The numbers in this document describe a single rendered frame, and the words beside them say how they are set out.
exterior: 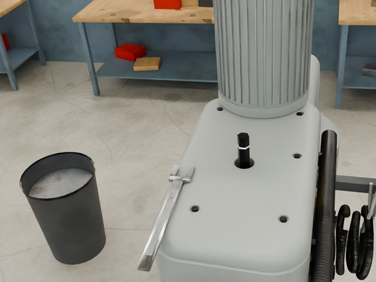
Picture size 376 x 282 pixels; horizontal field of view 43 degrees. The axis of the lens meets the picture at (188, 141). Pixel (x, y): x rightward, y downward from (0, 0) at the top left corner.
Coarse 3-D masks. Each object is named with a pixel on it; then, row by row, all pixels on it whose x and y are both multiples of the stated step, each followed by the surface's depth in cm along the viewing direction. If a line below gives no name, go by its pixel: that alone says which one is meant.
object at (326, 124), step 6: (324, 120) 158; (330, 120) 157; (324, 126) 155; (330, 126) 154; (336, 132) 152; (336, 156) 147; (336, 162) 148; (318, 168) 140; (336, 168) 150; (336, 174) 150
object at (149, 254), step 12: (192, 168) 88; (168, 180) 86; (180, 180) 85; (168, 192) 83; (168, 204) 80; (168, 216) 78; (156, 228) 76; (156, 240) 74; (144, 252) 72; (156, 252) 72; (144, 264) 70
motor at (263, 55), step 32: (224, 0) 90; (256, 0) 87; (288, 0) 87; (224, 32) 94; (256, 32) 90; (288, 32) 91; (224, 64) 99; (256, 64) 94; (288, 64) 94; (224, 96) 104; (256, 96) 98; (288, 96) 98
